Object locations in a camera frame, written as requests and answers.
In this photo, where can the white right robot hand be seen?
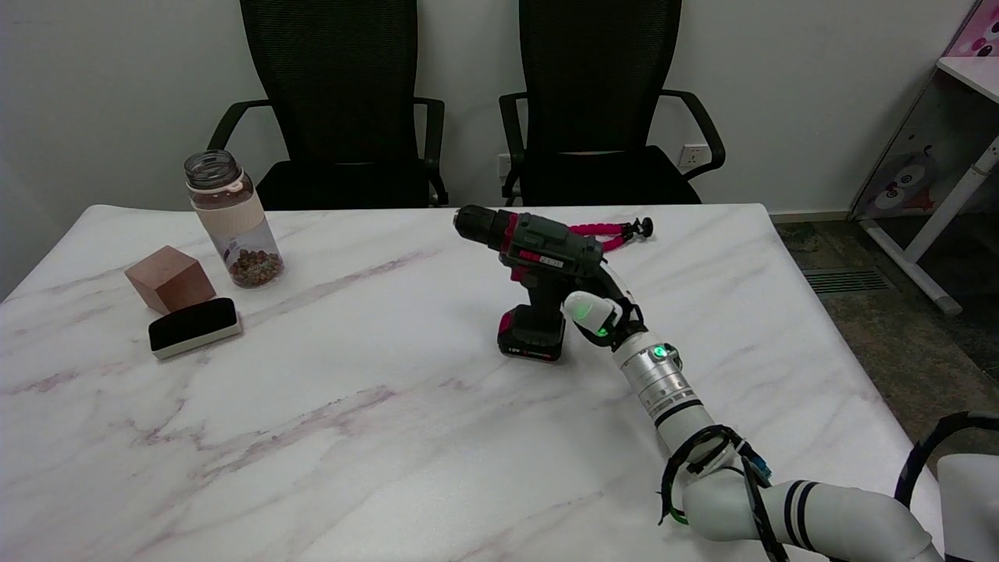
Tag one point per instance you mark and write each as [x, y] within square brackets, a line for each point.
[595, 312]

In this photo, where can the dark green power screwdriver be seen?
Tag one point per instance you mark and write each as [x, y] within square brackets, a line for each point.
[550, 251]

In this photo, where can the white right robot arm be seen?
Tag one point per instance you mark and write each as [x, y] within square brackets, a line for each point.
[812, 511]

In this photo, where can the pink flexible mini tripod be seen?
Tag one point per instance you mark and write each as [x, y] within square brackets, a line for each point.
[593, 229]

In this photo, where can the black mesh office chair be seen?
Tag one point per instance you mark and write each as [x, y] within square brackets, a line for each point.
[335, 94]
[597, 86]

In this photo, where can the dark floor vent grille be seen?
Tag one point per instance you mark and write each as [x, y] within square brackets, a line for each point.
[847, 281]

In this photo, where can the glass jar with nuts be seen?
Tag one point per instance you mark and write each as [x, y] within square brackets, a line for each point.
[234, 222]

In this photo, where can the white desk with cartoon panel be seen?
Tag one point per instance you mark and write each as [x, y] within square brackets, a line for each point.
[929, 140]

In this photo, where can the black and white board eraser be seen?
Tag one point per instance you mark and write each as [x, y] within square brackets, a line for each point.
[193, 325]

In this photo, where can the brown wooden cube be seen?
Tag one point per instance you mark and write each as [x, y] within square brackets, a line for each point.
[168, 277]

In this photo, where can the pink picture box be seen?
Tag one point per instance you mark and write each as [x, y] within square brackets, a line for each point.
[979, 31]

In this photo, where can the white wall power socket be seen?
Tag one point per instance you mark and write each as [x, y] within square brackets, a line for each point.
[503, 165]
[693, 156]

